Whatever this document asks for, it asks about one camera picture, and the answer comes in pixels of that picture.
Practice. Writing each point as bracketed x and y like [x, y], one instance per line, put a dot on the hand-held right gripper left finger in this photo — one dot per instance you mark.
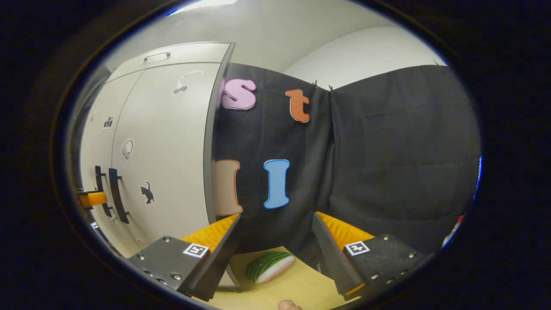
[219, 258]

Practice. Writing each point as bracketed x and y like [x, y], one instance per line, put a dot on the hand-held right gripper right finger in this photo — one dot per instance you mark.
[331, 258]

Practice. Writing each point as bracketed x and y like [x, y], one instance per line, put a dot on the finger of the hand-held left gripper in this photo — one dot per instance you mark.
[92, 199]

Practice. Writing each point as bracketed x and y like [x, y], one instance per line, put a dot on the white cabinet door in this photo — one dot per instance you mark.
[101, 142]
[172, 129]

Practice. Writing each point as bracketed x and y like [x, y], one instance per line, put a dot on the white grey cabinet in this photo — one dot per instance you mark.
[210, 142]

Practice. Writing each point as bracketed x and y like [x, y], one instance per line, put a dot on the white cabinet drawer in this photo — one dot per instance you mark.
[189, 54]

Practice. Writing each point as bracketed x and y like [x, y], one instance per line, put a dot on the toy watermelon slice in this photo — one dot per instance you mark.
[267, 267]

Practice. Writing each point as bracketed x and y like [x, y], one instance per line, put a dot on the black backdrop cloth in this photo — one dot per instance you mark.
[387, 150]

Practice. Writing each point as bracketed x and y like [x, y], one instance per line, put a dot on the white red object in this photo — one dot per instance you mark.
[454, 230]

